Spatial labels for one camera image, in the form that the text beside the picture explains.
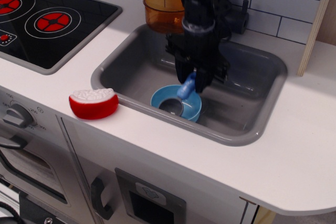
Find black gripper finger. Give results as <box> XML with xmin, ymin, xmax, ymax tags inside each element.
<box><xmin>175</xmin><ymin>56</ymin><xmax>194</xmax><ymax>83</ymax></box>
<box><xmin>195</xmin><ymin>68</ymin><xmax>214</xmax><ymax>93</ymax></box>

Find grey oven knob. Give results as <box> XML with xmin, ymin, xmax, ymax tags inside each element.
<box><xmin>3</xmin><ymin>104</ymin><xmax>34</xmax><ymax>129</ymax></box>

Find black toy stovetop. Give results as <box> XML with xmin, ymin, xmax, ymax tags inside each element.
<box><xmin>1</xmin><ymin>0</ymin><xmax>122</xmax><ymax>75</ymax></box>

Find grey plastic sink basin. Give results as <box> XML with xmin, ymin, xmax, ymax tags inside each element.
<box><xmin>91</xmin><ymin>25</ymin><xmax>287</xmax><ymax>146</ymax></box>

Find white oven door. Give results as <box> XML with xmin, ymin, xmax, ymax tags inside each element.
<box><xmin>1</xmin><ymin>123</ymin><xmax>94</xmax><ymax>223</ymax></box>

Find grey oven door handle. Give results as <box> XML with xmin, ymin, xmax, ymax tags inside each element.
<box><xmin>1</xmin><ymin>135</ymin><xmax>28</xmax><ymax>150</ymax></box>

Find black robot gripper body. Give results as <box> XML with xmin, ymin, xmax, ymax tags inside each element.
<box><xmin>165</xmin><ymin>24</ymin><xmax>230</xmax><ymax>81</ymax></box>

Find grey dishwasher panel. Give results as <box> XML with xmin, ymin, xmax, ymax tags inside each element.
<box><xmin>115</xmin><ymin>168</ymin><xmax>186</xmax><ymax>224</ymax></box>

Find dark grey cabinet handle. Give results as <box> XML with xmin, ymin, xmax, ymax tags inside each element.
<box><xmin>90</xmin><ymin>177</ymin><xmax>113</xmax><ymax>220</ymax></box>

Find orange transparent plastic pot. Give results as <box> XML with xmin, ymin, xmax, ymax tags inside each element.
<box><xmin>143</xmin><ymin>0</ymin><xmax>184</xmax><ymax>34</ymax></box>

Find light wooden side post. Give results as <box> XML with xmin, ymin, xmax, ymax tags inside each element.
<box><xmin>297</xmin><ymin>0</ymin><xmax>330</xmax><ymax>77</ymax></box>

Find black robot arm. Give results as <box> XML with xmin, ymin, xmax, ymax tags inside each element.
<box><xmin>166</xmin><ymin>0</ymin><xmax>232</xmax><ymax>93</ymax></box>

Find blue handled metal spoon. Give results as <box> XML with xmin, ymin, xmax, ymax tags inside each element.
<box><xmin>159</xmin><ymin>72</ymin><xmax>196</xmax><ymax>116</ymax></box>

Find red bowl of rice toy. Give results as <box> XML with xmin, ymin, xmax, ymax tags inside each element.
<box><xmin>69</xmin><ymin>88</ymin><xmax>119</xmax><ymax>120</ymax></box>

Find light blue plastic bowl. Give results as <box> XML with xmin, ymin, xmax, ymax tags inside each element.
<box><xmin>150</xmin><ymin>84</ymin><xmax>202</xmax><ymax>122</ymax></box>

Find dark grey toy faucet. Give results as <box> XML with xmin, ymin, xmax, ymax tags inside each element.
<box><xmin>216</xmin><ymin>0</ymin><xmax>249</xmax><ymax>39</ymax></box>

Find black cable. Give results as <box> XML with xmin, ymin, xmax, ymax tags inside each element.
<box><xmin>0</xmin><ymin>201</ymin><xmax>24</xmax><ymax>224</ymax></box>

